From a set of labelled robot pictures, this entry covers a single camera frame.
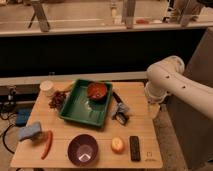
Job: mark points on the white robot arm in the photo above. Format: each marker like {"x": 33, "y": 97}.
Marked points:
{"x": 166, "y": 77}

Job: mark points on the green plastic tray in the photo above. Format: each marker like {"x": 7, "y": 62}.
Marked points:
{"x": 80, "y": 109}

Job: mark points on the red bowl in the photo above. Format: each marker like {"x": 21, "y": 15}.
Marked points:
{"x": 96, "y": 91}

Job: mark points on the black scrub brush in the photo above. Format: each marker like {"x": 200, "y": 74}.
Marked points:
{"x": 122, "y": 118}

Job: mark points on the dark red grapes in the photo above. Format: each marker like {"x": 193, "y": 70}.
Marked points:
{"x": 57, "y": 100}

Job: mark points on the orange apple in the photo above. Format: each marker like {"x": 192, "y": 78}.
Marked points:
{"x": 117, "y": 145}

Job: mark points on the white cup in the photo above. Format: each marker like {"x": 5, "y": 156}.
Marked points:
{"x": 47, "y": 87}

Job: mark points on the black remote control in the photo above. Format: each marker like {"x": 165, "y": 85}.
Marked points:
{"x": 134, "y": 148}

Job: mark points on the purple bowl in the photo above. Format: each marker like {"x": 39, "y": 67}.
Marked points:
{"x": 83, "y": 150}

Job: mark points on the red chili pepper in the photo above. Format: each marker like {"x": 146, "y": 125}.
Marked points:
{"x": 48, "y": 144}

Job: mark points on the blue box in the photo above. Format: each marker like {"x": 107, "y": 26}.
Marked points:
{"x": 22, "y": 116}

